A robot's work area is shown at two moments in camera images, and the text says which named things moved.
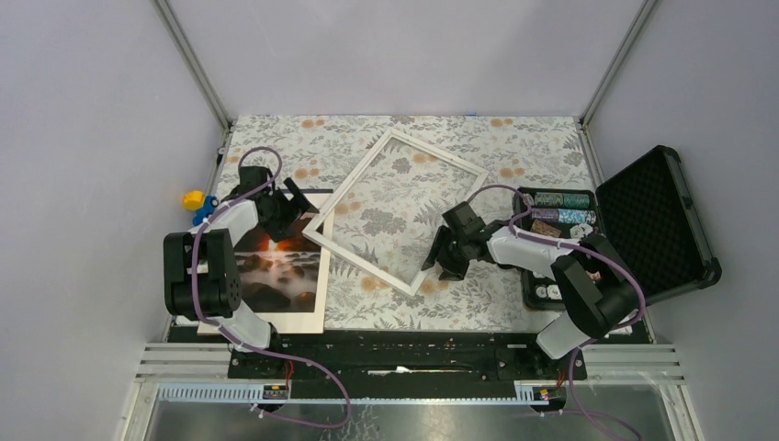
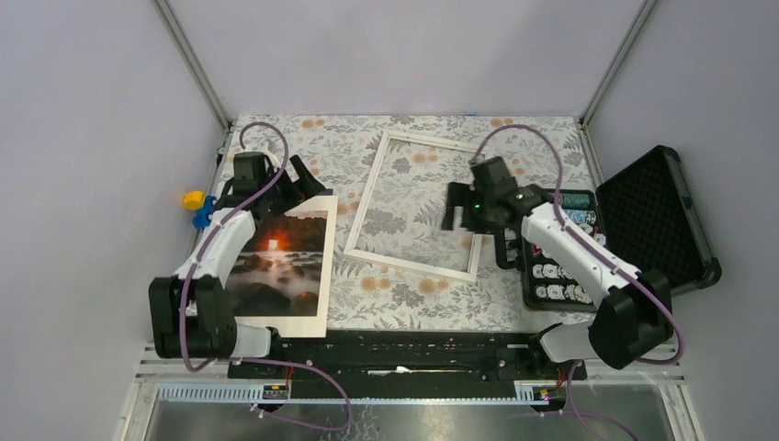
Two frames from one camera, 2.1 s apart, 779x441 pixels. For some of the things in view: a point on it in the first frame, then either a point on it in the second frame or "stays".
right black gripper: (453, 271) to (459, 195)
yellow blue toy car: (203, 205) stays
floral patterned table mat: (380, 186) stays
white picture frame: (400, 137) to (472, 276)
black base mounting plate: (414, 365) stays
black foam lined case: (647, 213) stays
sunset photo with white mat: (286, 282) stays
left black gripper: (294, 209) to (305, 187)
